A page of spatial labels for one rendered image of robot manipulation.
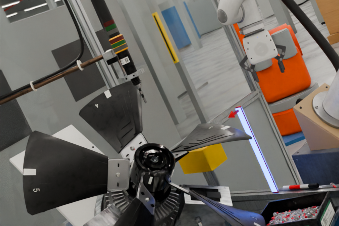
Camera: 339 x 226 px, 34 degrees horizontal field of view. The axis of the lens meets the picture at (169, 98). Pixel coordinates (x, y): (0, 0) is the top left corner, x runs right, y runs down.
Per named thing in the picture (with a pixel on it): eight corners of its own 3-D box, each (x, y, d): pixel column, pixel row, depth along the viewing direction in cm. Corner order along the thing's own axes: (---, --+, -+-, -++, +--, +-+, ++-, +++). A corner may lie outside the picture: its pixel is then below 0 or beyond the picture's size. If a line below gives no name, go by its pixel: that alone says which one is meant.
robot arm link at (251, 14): (248, 24, 184) (267, 18, 189) (235, -13, 183) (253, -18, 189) (232, 31, 191) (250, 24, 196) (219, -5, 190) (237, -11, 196)
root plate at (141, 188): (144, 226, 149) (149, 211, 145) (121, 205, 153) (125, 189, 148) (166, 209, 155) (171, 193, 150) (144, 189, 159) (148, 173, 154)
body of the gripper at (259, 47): (239, 35, 187) (251, 66, 188) (268, 24, 187) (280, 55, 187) (237, 36, 195) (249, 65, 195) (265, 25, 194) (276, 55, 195)
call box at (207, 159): (185, 177, 216) (174, 153, 214) (201, 165, 222) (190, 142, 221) (214, 174, 204) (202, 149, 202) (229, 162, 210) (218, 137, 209)
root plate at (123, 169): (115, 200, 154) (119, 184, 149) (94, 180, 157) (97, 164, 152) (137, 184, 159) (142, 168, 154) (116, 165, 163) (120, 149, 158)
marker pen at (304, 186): (281, 187, 190) (316, 184, 179) (284, 184, 191) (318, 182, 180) (283, 190, 190) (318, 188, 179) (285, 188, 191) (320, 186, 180)
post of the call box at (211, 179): (213, 196, 215) (201, 168, 213) (218, 192, 217) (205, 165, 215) (219, 196, 212) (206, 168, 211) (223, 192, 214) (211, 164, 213)
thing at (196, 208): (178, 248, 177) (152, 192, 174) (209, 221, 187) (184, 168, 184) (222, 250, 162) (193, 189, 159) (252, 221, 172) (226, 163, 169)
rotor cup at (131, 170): (147, 214, 155) (156, 186, 146) (112, 181, 160) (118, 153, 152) (180, 188, 164) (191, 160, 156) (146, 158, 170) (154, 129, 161)
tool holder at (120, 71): (114, 86, 159) (99, 55, 158) (120, 81, 166) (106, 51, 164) (141, 74, 157) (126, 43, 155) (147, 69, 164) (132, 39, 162)
